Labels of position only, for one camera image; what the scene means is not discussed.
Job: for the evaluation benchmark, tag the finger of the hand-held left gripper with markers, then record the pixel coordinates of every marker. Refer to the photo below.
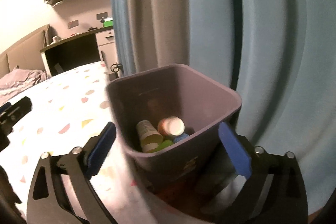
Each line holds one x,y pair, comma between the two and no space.
19,108

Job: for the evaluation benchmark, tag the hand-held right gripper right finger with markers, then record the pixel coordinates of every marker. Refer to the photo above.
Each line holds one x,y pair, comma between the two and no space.
235,150

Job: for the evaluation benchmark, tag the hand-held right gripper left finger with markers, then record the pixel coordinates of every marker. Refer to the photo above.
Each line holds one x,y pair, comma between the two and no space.
102,148

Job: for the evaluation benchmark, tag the grid-pattern paper cup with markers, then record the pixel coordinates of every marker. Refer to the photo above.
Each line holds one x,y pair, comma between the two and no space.
147,132

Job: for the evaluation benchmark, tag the grey plastic waste bin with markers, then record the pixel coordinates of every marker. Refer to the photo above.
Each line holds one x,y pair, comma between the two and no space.
210,98

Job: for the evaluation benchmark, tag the green ribbed cup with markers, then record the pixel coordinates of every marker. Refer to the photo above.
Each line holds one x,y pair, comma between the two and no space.
165,145

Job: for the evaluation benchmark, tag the orange-print paper cup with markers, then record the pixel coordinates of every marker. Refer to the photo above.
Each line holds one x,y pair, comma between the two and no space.
173,126

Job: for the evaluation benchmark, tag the grey striped blanket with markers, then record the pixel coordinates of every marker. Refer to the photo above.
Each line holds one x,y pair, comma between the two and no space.
18,81

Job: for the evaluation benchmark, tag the patterned white tablecloth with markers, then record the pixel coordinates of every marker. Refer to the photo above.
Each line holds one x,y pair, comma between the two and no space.
65,108

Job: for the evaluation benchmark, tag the grey padded headboard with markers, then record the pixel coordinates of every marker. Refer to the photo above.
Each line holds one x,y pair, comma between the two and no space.
23,53

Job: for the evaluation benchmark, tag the dark chair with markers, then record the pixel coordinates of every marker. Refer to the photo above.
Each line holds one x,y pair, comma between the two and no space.
57,67

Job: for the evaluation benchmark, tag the white mug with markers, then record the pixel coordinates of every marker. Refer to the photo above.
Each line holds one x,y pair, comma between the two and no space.
55,39

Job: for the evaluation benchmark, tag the black curtain hook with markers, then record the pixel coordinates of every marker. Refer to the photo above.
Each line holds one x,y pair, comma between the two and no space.
116,68

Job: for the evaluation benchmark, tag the dark desk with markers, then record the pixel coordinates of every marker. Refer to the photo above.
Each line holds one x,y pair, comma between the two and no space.
73,36

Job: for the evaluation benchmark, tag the white drawer cabinet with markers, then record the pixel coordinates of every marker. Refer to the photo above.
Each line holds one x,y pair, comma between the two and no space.
107,48

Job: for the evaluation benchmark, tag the blue and grey curtain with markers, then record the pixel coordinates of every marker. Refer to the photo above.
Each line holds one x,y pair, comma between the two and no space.
275,43

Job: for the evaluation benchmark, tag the green box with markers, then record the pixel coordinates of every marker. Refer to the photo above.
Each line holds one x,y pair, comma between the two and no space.
108,22

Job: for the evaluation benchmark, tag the grey wall outlet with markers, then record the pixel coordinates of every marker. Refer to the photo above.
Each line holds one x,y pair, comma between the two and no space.
101,15
73,23

